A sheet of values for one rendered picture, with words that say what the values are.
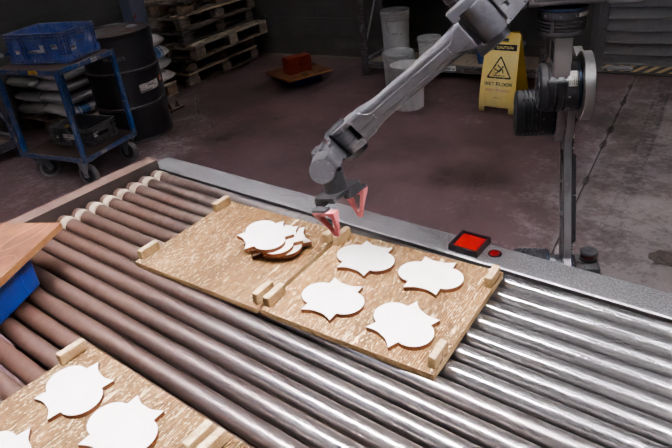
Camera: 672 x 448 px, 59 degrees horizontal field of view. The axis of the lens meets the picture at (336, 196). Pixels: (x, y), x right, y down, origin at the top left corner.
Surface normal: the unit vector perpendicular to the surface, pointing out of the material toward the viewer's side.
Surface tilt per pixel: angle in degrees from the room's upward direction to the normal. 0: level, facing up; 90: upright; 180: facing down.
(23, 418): 0
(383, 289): 0
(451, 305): 0
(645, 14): 82
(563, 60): 90
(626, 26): 78
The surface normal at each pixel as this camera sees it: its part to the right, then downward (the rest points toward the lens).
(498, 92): -0.58, 0.24
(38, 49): -0.27, 0.51
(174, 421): -0.11, -0.88
